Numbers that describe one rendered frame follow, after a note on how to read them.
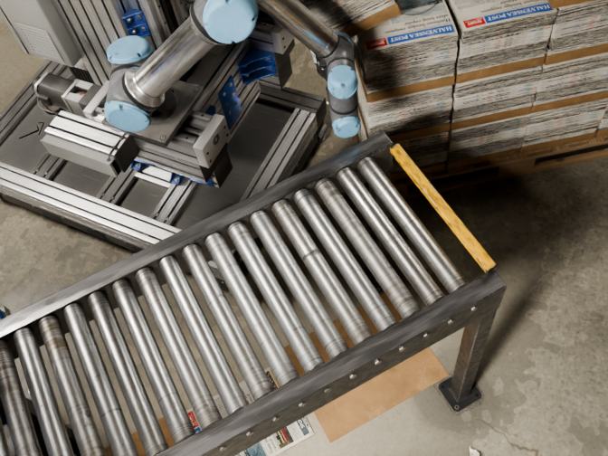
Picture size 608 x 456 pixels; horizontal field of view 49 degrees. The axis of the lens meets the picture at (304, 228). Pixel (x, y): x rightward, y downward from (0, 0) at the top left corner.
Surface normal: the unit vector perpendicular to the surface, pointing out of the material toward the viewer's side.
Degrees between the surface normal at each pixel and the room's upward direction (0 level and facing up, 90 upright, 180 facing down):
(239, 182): 0
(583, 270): 0
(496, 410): 0
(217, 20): 85
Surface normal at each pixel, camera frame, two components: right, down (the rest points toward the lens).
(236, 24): 0.13, 0.79
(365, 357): -0.11, -0.52
